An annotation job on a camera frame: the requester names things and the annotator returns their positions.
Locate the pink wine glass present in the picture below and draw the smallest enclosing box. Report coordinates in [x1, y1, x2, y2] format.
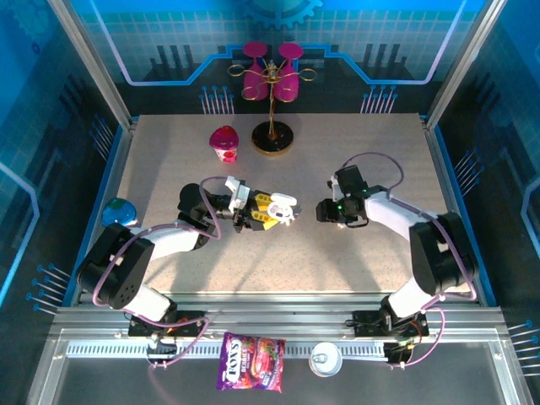
[273, 40, 305, 103]
[242, 40, 271, 100]

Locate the slotted grey cable duct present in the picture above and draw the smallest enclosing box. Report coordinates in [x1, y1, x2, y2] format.
[66, 340, 392, 359]

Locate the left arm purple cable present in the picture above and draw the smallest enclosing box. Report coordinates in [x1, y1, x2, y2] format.
[91, 175, 233, 372]

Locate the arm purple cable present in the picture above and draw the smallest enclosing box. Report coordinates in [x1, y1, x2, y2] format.
[341, 151, 480, 370]
[91, 175, 233, 372]

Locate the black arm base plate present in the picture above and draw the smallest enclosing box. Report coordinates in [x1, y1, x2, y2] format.
[128, 310, 207, 338]
[352, 310, 430, 338]

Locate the white earbud charging case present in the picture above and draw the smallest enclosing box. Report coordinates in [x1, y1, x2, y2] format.
[267, 192, 297, 227]

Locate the silver drink can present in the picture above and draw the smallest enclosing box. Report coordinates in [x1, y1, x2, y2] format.
[308, 341, 343, 378]

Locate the pink heart-shaped cup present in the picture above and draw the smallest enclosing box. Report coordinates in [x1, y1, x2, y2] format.
[209, 125, 240, 165]

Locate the purple Fox's candy bag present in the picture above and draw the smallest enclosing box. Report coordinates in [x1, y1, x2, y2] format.
[216, 332, 287, 394]

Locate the black connector box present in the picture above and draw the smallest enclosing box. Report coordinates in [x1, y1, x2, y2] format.
[146, 341, 178, 360]
[383, 342, 413, 365]

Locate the gold glass rack stand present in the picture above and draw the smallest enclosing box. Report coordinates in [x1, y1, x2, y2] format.
[227, 58, 317, 156]

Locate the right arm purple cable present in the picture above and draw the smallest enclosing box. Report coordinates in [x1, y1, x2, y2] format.
[341, 151, 480, 370]

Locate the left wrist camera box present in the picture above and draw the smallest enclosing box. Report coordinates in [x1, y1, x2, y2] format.
[224, 175, 254, 211]

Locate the blue round cup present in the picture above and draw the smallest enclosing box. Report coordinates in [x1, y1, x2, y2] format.
[101, 197, 139, 227]

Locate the aluminium profile frame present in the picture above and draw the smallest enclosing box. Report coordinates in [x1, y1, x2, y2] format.
[24, 0, 528, 405]

